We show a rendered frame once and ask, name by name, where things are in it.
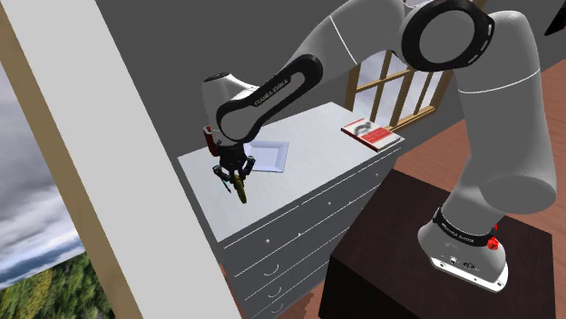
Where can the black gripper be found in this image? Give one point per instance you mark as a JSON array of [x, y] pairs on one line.
[[233, 157]]

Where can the dark robot stand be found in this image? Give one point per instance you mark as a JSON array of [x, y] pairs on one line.
[[389, 247]]

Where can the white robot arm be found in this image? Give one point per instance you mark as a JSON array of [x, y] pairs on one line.
[[499, 132]]

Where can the large wooden framed window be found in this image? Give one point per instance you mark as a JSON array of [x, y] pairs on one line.
[[26, 185]]

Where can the wooden lattice window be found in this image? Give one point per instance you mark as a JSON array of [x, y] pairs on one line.
[[400, 95]]

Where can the red and white book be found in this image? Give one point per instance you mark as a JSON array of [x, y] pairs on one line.
[[373, 134]]

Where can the olive yellow pen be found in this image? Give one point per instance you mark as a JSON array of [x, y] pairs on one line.
[[241, 190]]

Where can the white chest of drawers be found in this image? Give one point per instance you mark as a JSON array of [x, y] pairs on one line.
[[309, 150]]

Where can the teal pen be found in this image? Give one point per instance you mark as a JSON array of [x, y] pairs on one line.
[[228, 188]]

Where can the red cup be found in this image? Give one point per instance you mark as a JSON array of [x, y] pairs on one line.
[[209, 139]]

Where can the white square plate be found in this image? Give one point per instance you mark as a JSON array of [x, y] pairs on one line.
[[269, 155]]

